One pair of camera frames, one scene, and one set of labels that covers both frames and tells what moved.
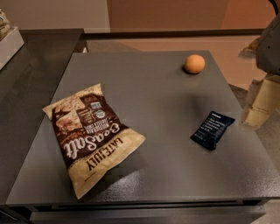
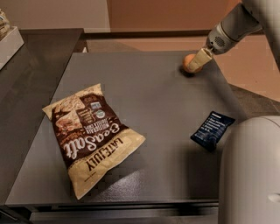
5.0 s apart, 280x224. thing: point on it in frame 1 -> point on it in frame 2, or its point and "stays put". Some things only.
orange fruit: (194, 64) stays put
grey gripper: (269, 49) -> (217, 40)
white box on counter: (10, 45) stays put
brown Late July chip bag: (94, 138) stays put
